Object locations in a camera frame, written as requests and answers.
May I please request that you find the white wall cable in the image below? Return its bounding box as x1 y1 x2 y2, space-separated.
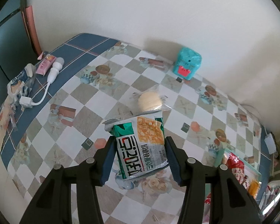
240 103 267 136

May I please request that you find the white power adapter box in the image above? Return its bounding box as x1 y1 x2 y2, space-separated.
264 133 277 154

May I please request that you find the teal toy box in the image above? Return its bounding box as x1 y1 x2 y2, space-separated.
172 47 202 80

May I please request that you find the cluttered small items pile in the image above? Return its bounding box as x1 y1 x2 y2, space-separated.
259 181 280 211

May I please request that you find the green white cracker packet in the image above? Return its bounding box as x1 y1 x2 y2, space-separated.
104 110 168 181

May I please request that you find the pink tube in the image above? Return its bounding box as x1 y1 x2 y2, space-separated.
36 51 57 76

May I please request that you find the white green-rimmed tray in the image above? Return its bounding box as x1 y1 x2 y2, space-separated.
204 148 263 224

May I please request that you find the red peanut snack packet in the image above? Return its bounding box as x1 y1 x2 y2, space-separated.
226 153 250 190

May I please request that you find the orange yellow snack packet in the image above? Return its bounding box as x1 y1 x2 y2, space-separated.
248 179 260 199

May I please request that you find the clear bag with bun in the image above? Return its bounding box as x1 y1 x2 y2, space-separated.
129 85 172 115

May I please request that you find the white blue wrapper packet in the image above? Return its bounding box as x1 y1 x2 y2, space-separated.
7 63 36 98

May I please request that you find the white handheld device with cable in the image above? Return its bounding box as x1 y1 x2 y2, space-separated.
20 57 64 108

